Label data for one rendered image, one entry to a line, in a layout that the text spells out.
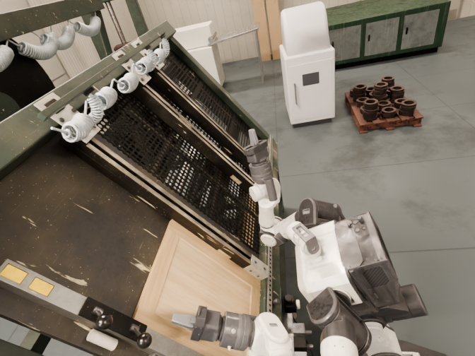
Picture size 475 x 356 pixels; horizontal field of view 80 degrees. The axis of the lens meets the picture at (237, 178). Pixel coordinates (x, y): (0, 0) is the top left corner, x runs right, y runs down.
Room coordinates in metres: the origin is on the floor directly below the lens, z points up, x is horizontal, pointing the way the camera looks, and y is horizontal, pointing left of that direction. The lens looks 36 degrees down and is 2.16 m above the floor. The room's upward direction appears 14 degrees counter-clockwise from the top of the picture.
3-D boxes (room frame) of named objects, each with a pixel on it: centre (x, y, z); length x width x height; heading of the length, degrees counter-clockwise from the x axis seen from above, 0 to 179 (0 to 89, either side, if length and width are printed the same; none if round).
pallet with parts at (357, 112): (3.70, -2.28, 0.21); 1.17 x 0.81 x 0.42; 167
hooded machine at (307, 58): (4.15, -1.38, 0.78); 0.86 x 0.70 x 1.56; 166
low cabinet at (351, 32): (6.52, -3.65, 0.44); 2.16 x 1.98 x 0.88; 76
